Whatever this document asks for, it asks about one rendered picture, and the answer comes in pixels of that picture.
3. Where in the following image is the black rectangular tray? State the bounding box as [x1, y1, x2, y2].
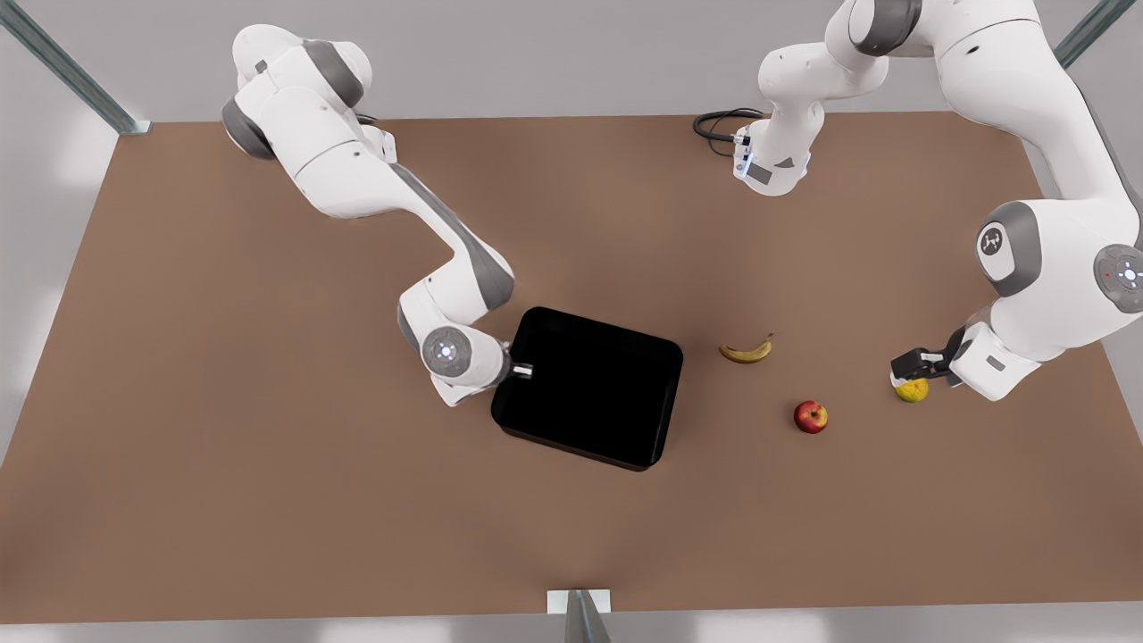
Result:
[490, 306, 685, 472]

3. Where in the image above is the silver frame post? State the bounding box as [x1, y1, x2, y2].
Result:
[0, 0, 153, 137]
[546, 589, 613, 643]
[1053, 0, 1140, 70]

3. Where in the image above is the yellow banana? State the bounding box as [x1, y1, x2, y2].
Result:
[719, 333, 775, 365]

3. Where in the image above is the black cable loop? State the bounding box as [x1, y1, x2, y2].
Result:
[692, 107, 769, 158]

